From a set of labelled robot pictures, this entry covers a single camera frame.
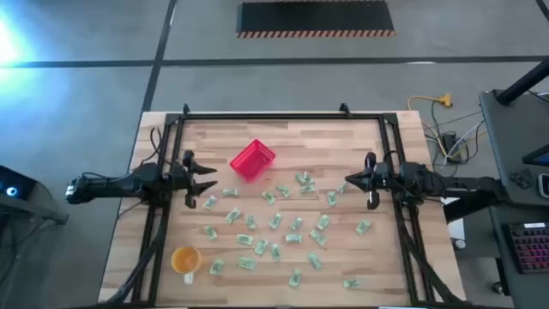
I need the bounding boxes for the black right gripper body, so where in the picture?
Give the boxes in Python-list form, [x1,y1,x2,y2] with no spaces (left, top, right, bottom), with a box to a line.
[372,162,404,196]

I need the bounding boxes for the dark grey desk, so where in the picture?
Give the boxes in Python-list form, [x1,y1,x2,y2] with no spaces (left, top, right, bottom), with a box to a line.
[488,201,549,309]

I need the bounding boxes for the backlit black keyboard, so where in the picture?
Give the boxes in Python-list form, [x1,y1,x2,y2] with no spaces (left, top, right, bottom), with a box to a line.
[501,221,549,276]

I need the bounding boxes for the black hazard-striped floor mat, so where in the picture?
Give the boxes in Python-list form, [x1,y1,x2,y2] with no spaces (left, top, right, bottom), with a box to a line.
[235,0,398,39]

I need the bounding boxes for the black aluminium table frame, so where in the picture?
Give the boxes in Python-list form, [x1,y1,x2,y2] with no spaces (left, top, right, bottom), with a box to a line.
[130,101,430,308]

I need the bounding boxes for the dark monitor screen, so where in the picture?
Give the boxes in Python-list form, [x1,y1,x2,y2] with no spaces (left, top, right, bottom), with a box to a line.
[522,143,549,167]

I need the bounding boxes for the red plastic slotted basket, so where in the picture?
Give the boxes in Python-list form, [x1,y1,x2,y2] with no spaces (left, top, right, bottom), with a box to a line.
[228,137,277,183]

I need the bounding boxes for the dark metal computer stand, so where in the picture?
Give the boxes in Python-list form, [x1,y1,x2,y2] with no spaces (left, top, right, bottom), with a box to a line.
[0,195,70,276]

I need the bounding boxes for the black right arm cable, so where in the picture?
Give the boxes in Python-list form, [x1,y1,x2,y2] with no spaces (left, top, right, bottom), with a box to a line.
[382,149,402,167]

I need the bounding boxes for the white floor cable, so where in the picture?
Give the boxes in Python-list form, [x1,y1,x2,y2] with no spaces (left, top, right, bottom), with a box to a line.
[443,118,486,162]

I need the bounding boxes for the black cable bundle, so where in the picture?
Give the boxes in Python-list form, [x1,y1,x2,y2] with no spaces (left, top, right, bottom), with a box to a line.
[100,205,171,306]
[398,214,467,306]

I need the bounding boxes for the white box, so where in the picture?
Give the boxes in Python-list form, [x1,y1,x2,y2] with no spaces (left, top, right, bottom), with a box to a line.
[440,196,467,242]

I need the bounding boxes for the small black keypad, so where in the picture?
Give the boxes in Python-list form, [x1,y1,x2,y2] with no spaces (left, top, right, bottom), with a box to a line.
[509,170,533,191]

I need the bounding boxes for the yellow extension cord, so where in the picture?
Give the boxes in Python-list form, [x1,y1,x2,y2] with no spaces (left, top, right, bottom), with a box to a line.
[406,92,488,160]

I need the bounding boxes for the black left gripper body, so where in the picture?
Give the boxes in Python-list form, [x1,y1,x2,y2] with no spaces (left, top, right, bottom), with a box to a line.
[165,164,196,196]

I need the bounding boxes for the black power brick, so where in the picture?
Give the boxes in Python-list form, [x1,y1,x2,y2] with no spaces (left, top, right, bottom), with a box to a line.
[441,131,463,164]

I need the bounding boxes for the black computer with light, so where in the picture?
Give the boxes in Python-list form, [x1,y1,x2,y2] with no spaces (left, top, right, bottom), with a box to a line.
[0,165,38,201]

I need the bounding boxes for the large grey desk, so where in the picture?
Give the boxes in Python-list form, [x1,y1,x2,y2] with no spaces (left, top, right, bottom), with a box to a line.
[479,88,549,207]

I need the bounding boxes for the orange cup white handle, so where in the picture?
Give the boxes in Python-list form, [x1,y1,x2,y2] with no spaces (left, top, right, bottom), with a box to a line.
[170,245,203,286]

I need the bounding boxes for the black slanted desk leg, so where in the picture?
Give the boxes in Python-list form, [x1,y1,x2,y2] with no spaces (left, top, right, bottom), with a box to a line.
[443,188,507,223]

